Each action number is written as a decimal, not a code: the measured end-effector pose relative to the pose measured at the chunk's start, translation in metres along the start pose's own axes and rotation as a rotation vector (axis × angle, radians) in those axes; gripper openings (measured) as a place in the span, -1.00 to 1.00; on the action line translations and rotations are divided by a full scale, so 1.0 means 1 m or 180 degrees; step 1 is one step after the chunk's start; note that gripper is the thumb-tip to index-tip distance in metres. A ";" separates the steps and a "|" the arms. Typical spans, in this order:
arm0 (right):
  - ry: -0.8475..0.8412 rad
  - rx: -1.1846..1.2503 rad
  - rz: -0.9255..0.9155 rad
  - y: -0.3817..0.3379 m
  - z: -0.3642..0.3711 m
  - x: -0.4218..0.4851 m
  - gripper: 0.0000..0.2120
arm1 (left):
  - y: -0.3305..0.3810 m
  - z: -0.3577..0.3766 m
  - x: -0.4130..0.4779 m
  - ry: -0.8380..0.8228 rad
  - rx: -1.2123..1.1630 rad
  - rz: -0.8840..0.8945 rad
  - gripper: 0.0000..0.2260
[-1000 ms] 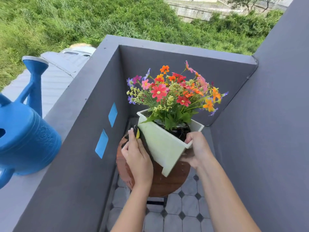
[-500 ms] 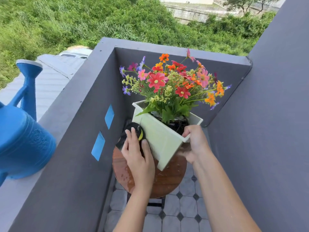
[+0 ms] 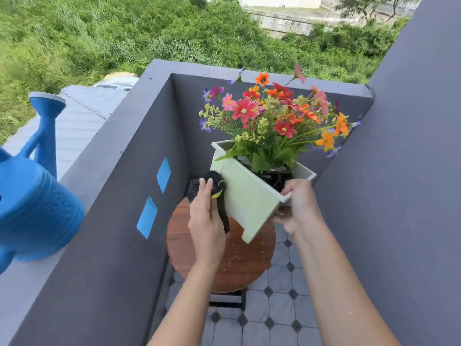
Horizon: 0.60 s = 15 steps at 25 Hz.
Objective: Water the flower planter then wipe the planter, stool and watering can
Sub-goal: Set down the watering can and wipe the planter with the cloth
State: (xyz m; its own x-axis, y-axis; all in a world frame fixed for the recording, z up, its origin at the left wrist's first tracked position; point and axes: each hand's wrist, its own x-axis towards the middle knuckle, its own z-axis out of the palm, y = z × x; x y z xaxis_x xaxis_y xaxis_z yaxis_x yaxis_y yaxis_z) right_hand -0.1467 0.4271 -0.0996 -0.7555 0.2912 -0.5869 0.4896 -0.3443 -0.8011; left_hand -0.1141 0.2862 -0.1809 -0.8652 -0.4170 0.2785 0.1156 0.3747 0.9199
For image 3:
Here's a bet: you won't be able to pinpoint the round wooden table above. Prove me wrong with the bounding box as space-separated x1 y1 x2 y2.
166 197 277 294

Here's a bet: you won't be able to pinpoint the white parked car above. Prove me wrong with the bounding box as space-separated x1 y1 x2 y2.
92 72 139 91

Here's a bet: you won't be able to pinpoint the pale green square planter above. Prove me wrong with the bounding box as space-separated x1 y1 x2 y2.
210 139 317 245

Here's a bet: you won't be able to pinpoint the green overgrown vegetation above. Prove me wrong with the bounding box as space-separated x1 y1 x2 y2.
0 0 411 145

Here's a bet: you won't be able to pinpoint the white building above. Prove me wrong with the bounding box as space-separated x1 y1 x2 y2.
236 0 324 10

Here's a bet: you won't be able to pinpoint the person's left hand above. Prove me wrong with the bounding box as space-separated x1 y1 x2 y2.
188 177 227 271

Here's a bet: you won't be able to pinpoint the person's right hand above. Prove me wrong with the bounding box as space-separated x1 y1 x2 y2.
272 179 325 238

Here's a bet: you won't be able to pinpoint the person's left forearm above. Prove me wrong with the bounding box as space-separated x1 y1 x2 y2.
147 262 217 346

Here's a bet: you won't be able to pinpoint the black metal table frame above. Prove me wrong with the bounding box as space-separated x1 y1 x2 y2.
208 290 247 310

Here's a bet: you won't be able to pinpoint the blue plastic watering can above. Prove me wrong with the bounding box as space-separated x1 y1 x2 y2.
0 91 85 275

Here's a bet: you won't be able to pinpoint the concrete retaining wall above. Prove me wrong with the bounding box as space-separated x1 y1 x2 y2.
248 9 361 38

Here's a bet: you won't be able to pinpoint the person's right forearm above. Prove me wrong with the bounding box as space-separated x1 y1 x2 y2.
293 219 402 346

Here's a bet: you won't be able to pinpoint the blue tape patch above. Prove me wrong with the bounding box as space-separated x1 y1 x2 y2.
136 195 158 240
156 157 172 194

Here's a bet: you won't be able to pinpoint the dark cleaning cloth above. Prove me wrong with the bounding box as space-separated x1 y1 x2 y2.
186 171 231 234

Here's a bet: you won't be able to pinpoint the grey corrugated metal roof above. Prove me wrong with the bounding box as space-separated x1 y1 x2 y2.
1 85 130 181

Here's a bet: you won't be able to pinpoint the colourful flowers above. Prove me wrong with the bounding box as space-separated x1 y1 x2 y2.
198 62 362 173

